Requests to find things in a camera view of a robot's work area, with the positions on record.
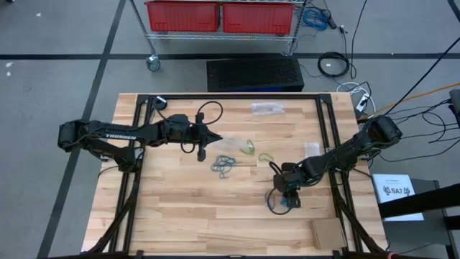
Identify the black coiled cable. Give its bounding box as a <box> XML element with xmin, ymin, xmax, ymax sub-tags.
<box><xmin>317</xmin><ymin>51</ymin><xmax>351</xmax><ymax>79</ymax></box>

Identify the black aluminium table frame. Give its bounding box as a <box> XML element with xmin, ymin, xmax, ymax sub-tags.
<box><xmin>84</xmin><ymin>92</ymin><xmax>391</xmax><ymax>259</ymax></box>

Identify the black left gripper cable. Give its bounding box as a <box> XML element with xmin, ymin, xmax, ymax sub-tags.
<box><xmin>179</xmin><ymin>100</ymin><xmax>224</xmax><ymax>155</ymax></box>

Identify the red plastic bin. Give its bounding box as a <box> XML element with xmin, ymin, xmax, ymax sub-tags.
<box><xmin>144</xmin><ymin>0</ymin><xmax>221</xmax><ymax>33</ymax></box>
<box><xmin>221</xmin><ymin>1</ymin><xmax>296</xmax><ymax>36</ymax></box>

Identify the yellow floor cable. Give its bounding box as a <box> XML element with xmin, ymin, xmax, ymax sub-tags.
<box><xmin>362</xmin><ymin>82</ymin><xmax>460</xmax><ymax>119</ymax></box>

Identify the white printed paper sheet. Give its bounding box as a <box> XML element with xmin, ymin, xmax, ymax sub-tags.
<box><xmin>372</xmin><ymin>173</ymin><xmax>425</xmax><ymax>222</ymax></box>

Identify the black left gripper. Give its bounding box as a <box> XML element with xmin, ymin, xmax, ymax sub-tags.
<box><xmin>163</xmin><ymin>112</ymin><xmax>224</xmax><ymax>163</ymax></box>

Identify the chrome wire shelf cart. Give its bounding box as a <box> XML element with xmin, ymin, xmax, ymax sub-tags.
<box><xmin>129</xmin><ymin>0</ymin><xmax>310</xmax><ymax>72</ymax></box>

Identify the black slanted beam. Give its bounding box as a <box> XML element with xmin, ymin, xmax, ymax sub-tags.
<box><xmin>377</xmin><ymin>185</ymin><xmax>460</xmax><ymax>219</ymax></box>

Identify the black power adapter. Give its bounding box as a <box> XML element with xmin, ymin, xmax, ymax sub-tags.
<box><xmin>323</xmin><ymin>9</ymin><xmax>349</xmax><ymax>35</ymax></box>

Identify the brown cardboard box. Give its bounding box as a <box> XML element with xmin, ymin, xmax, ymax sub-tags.
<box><xmin>310</xmin><ymin>217</ymin><xmax>348</xmax><ymax>251</ymax></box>

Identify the grey side stand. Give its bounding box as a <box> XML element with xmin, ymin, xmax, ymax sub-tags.
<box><xmin>380</xmin><ymin>178</ymin><xmax>454</xmax><ymax>259</ymax></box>

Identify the white coiled cable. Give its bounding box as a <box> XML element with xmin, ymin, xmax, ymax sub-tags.
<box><xmin>336</xmin><ymin>81</ymin><xmax>377</xmax><ymax>116</ymax></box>

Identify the blue coiled cable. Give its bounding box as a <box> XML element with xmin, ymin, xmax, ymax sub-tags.
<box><xmin>303</xmin><ymin>6</ymin><xmax>331</xmax><ymax>32</ymax></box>

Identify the grey box device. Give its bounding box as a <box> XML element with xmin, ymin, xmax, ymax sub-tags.
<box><xmin>448</xmin><ymin>88</ymin><xmax>460</xmax><ymax>127</ymax></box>

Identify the small round spool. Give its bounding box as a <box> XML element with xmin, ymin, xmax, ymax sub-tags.
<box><xmin>152</xmin><ymin>95</ymin><xmax>168</xmax><ymax>111</ymax></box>

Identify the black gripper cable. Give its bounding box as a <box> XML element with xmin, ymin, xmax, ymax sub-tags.
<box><xmin>265</xmin><ymin>160</ymin><xmax>294</xmax><ymax>216</ymax></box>
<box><xmin>179</xmin><ymin>100</ymin><xmax>224</xmax><ymax>155</ymax></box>

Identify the black perforated floor mat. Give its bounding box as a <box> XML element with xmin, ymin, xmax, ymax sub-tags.
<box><xmin>206</xmin><ymin>57</ymin><xmax>305</xmax><ymax>93</ymax></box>

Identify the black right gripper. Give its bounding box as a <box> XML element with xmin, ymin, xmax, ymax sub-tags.
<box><xmin>272</xmin><ymin>161</ymin><xmax>305</xmax><ymax>209</ymax></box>

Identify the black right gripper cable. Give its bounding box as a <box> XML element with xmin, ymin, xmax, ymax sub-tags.
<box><xmin>265</xmin><ymin>160</ymin><xmax>294</xmax><ymax>216</ymax></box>

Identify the white power strip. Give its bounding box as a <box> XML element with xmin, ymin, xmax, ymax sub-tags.
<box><xmin>356</xmin><ymin>92</ymin><xmax>371</xmax><ymax>113</ymax></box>

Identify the thick black slanted cable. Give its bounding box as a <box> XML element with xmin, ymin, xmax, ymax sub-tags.
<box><xmin>379</xmin><ymin>45</ymin><xmax>460</xmax><ymax>119</ymax></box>

